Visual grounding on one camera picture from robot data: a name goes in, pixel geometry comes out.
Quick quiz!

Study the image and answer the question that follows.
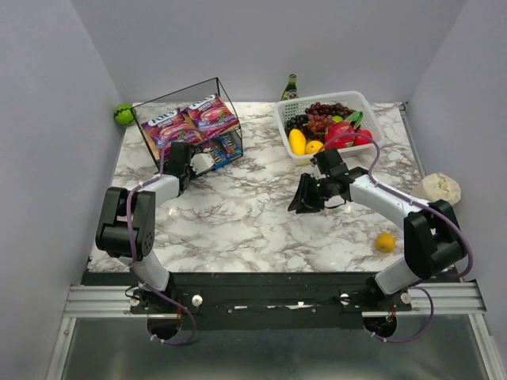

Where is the purple Fox's candy bag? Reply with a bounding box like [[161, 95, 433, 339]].
[[184, 93, 238, 138], [141, 108, 200, 148]]

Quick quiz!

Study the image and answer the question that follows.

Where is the blue M&M's candy bag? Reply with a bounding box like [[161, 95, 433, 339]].
[[219, 132, 242, 159], [210, 146, 231, 170]]

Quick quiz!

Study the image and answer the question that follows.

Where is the white plastic fruit basket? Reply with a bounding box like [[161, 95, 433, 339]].
[[275, 91, 384, 165]]

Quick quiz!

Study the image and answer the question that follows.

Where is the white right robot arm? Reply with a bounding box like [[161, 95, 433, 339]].
[[288, 148, 469, 299]]

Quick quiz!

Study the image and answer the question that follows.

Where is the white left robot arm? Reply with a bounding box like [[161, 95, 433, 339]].
[[95, 142, 193, 295]]

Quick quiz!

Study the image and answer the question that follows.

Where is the orange fruit in basket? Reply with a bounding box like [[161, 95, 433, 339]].
[[305, 140, 323, 154]]

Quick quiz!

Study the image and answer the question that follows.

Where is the red apple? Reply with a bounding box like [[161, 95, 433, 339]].
[[353, 130, 373, 146]]

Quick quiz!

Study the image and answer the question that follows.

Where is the yellow mango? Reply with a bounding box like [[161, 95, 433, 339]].
[[288, 128, 307, 155]]

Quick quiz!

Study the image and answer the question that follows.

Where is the pink dragon fruit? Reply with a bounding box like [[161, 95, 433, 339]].
[[324, 111, 363, 149]]

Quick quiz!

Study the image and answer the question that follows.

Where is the red grape bunch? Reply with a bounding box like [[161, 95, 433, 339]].
[[305, 102, 353, 133]]

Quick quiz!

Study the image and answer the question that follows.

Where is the dark grape bunch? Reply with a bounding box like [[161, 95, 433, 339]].
[[284, 115, 308, 134]]

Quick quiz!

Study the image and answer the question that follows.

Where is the green watermelon ball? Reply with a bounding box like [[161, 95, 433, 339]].
[[113, 104, 135, 126]]

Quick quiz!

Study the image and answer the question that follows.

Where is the orange fruit on table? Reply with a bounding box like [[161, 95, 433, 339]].
[[375, 232, 396, 253]]

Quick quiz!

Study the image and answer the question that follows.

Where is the green glass bottle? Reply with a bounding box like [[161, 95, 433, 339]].
[[281, 74, 298, 101]]

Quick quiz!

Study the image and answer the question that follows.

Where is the beige cloth sack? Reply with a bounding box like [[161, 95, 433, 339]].
[[410, 172, 462, 206]]

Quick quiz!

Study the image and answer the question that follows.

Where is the wire and wood shelf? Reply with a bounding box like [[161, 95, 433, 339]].
[[132, 77, 244, 177]]

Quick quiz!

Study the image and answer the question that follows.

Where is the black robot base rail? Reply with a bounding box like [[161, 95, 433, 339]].
[[81, 271, 421, 332]]

